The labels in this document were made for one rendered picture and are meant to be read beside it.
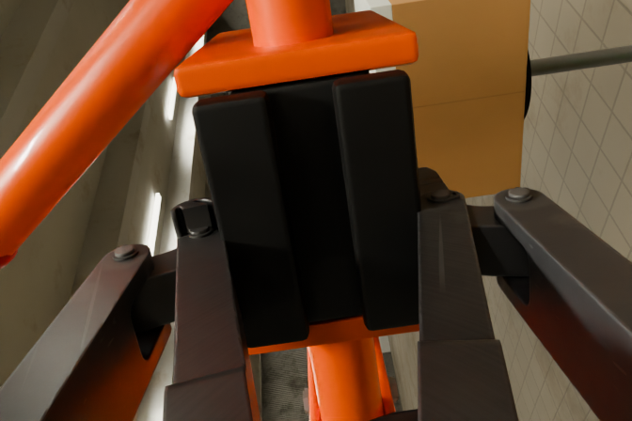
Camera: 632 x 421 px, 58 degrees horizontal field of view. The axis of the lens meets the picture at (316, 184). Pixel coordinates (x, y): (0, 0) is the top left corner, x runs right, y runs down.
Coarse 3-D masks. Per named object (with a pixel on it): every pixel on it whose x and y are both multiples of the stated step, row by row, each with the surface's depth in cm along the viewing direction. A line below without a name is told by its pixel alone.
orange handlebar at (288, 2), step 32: (256, 0) 14; (288, 0) 14; (320, 0) 14; (256, 32) 15; (288, 32) 14; (320, 32) 14; (320, 352) 18; (352, 352) 18; (320, 384) 18; (352, 384) 18; (384, 384) 21; (320, 416) 20; (352, 416) 18
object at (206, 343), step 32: (192, 224) 15; (192, 256) 14; (224, 256) 13; (192, 288) 12; (224, 288) 12; (192, 320) 11; (224, 320) 11; (192, 352) 10; (224, 352) 10; (192, 384) 8; (224, 384) 8; (192, 416) 8; (224, 416) 8; (256, 416) 9
